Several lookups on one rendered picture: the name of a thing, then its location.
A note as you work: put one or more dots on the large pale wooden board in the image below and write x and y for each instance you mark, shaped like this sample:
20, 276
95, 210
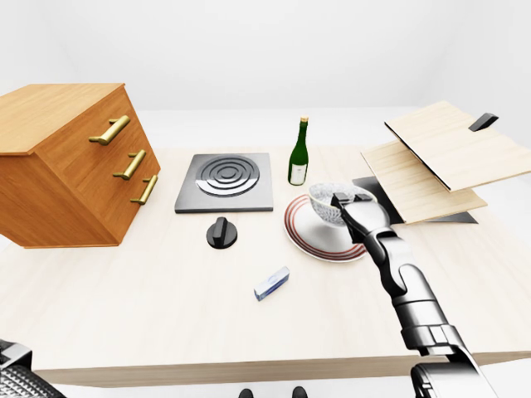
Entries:
456, 143

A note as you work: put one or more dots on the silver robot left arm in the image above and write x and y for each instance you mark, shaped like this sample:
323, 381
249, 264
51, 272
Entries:
22, 375

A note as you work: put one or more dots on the large wooden drawer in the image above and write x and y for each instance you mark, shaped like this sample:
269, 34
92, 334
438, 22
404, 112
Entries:
79, 153

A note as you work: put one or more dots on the medium wooden drawer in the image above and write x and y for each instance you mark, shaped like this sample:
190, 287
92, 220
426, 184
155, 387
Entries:
108, 188

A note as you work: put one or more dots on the small black block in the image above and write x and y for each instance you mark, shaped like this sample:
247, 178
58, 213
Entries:
483, 122

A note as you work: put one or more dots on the green wine bottle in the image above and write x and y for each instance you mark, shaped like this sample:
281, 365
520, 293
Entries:
298, 159

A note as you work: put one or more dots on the flat dark base plate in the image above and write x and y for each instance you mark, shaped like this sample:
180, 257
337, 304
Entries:
371, 184

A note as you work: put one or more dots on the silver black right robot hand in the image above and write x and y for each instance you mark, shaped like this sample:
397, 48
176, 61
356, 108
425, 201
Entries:
367, 217

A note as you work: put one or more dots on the flat dark stove plate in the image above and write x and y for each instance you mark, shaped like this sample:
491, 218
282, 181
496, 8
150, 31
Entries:
226, 182

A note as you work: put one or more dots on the small white blue box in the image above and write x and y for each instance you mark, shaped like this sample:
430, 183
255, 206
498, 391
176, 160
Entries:
271, 284

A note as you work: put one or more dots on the round black stove knob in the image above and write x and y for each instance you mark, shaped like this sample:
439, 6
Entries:
222, 234

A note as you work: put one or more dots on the small pale wooden board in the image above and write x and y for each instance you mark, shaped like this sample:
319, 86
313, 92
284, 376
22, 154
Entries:
419, 190

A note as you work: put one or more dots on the small wooden drawer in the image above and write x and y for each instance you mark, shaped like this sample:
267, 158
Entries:
124, 215

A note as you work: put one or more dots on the wooden cabinet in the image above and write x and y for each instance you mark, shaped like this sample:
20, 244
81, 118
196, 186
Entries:
45, 195

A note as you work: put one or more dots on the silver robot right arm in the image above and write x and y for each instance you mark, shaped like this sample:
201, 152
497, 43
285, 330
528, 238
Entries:
419, 302

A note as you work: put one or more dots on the white plate with red rings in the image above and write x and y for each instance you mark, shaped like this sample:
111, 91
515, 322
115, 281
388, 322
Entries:
315, 238

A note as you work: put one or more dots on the patterned white bowl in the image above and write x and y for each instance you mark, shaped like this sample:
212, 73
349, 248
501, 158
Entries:
325, 205

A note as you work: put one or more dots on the small dark shape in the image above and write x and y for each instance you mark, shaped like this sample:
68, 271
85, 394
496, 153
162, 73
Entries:
299, 392
245, 394

